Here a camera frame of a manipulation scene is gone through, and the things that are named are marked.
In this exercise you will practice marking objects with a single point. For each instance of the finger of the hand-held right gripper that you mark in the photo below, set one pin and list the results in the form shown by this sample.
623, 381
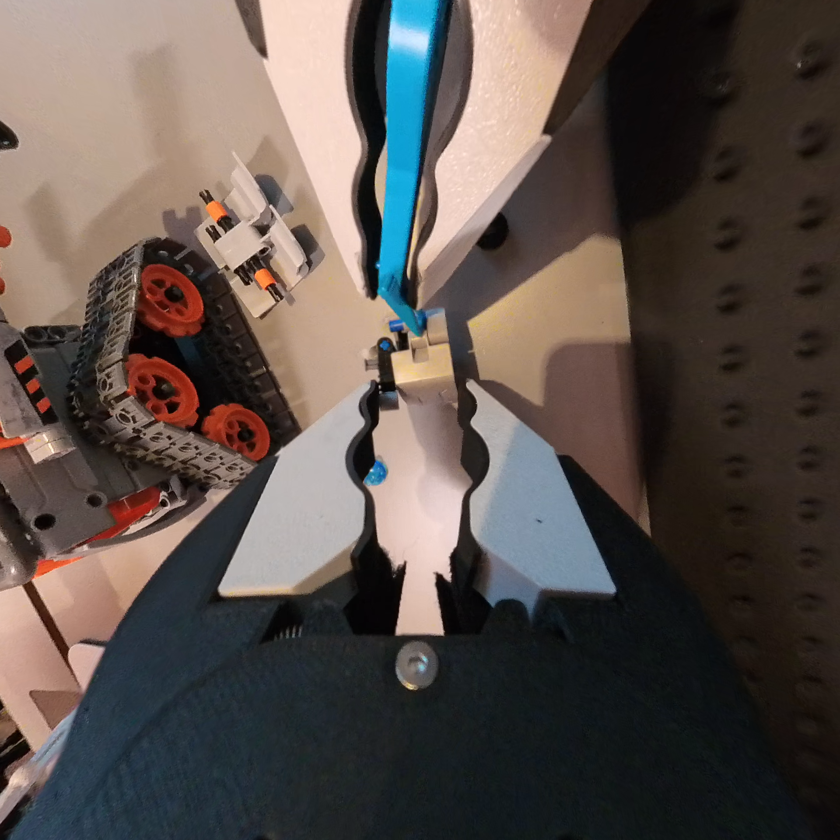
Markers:
505, 79
315, 79

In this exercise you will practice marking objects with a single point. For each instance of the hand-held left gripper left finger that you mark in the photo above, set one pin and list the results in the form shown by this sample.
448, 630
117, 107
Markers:
289, 525

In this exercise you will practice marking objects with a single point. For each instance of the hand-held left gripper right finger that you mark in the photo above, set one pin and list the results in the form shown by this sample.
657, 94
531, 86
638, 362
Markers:
545, 525

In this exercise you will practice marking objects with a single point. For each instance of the blue plastic separator tool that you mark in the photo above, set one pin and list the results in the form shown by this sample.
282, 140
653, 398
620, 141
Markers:
414, 131

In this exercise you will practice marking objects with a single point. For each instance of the grey building brick block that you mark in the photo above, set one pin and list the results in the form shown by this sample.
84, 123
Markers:
423, 361

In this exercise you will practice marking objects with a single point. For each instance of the blue round stud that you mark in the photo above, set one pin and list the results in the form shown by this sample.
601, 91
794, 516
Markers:
378, 470

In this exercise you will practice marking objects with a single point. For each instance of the small black nut piece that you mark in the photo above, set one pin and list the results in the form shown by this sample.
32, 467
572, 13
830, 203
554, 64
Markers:
495, 236

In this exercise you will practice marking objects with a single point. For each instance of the small grey orange connector assembly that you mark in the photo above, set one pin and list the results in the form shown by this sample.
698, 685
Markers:
250, 243

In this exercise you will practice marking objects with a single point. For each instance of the grey orange tracked toy robot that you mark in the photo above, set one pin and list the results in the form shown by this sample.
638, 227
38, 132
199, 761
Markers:
131, 394

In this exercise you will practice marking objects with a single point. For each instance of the black perforated board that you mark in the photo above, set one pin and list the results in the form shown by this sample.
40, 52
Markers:
748, 328

